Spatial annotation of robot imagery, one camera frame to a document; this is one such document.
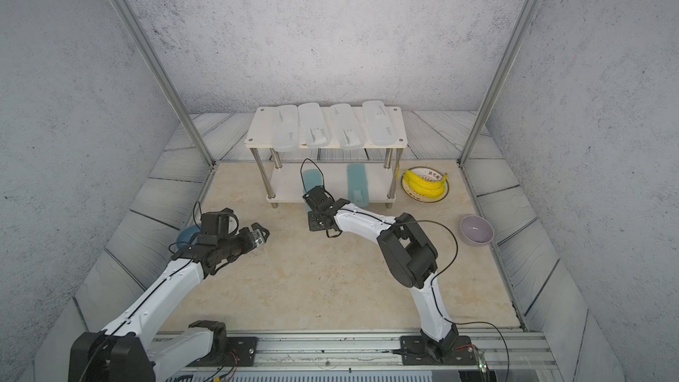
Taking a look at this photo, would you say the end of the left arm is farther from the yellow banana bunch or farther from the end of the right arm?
the yellow banana bunch

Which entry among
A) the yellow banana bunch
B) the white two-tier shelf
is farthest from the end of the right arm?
the yellow banana bunch

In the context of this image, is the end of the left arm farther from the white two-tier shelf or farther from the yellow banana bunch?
the yellow banana bunch

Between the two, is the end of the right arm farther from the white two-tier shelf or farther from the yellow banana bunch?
the yellow banana bunch
